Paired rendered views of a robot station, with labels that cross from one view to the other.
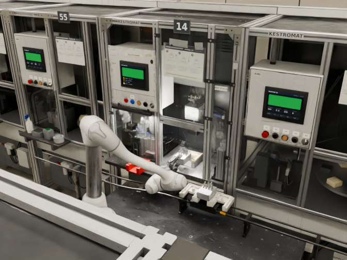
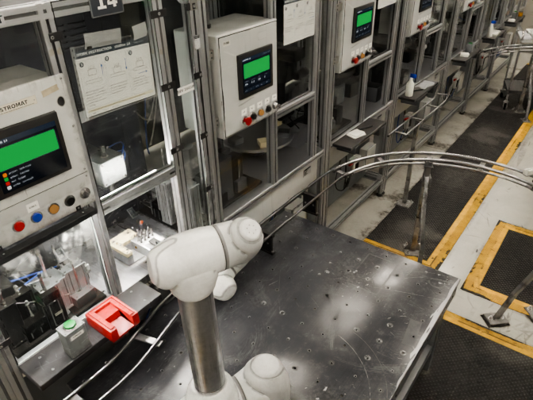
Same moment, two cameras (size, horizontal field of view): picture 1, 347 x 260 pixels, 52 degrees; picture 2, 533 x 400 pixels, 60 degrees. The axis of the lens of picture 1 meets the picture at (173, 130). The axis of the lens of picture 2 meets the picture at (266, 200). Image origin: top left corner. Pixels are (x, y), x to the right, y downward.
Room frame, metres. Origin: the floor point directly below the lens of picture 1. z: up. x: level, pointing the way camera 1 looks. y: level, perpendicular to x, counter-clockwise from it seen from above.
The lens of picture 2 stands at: (1.68, 1.44, 2.25)
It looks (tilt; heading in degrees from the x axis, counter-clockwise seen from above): 32 degrees down; 278
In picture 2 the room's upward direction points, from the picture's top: 1 degrees counter-clockwise
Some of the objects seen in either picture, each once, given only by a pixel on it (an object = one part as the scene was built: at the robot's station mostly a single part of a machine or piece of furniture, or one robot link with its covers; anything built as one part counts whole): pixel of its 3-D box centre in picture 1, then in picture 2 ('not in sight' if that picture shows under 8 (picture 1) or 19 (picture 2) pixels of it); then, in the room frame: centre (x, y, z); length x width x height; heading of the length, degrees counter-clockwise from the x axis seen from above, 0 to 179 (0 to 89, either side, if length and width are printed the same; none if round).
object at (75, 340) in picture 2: (123, 156); (72, 335); (2.53, 0.40, 0.97); 0.08 x 0.08 x 0.12; 60
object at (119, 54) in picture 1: (140, 75); (1, 156); (2.68, 0.25, 1.60); 0.42 x 0.29 x 0.46; 60
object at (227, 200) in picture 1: (206, 199); not in sight; (2.11, -0.24, 0.84); 0.36 x 0.14 x 0.10; 60
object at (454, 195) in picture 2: not in sight; (499, 127); (-0.36, -3.87, 0.01); 5.85 x 0.59 x 0.01; 60
